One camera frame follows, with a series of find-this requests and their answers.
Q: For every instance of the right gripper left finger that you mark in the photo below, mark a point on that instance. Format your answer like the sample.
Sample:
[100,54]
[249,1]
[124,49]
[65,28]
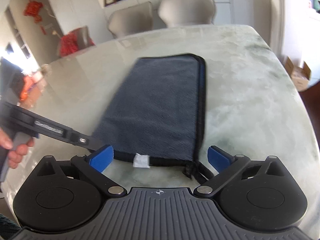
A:
[91,168]

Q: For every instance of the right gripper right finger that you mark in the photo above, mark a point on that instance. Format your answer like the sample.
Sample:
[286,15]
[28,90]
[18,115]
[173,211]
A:
[228,168]

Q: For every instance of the blue grey microfibre towel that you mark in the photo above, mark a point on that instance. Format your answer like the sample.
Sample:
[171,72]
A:
[157,115]

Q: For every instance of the person's left hand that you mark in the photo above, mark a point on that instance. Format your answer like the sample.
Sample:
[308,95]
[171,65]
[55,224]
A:
[15,157]

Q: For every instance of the chair with red cloth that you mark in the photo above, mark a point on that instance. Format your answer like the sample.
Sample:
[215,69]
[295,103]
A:
[74,41]

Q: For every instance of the red Chinese knot ornament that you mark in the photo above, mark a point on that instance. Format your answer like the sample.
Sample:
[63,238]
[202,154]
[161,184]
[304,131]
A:
[33,9]

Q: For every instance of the cardboard box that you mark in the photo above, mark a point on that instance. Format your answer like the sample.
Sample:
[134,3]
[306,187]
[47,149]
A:
[300,76]

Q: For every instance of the beige chair left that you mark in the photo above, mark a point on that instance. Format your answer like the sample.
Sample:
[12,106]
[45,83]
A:
[132,20]

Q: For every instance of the beige chair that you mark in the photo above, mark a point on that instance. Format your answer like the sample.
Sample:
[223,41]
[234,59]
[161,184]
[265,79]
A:
[132,20]
[178,13]

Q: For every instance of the beige chair right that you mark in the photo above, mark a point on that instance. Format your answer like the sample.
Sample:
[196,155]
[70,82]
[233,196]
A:
[178,13]

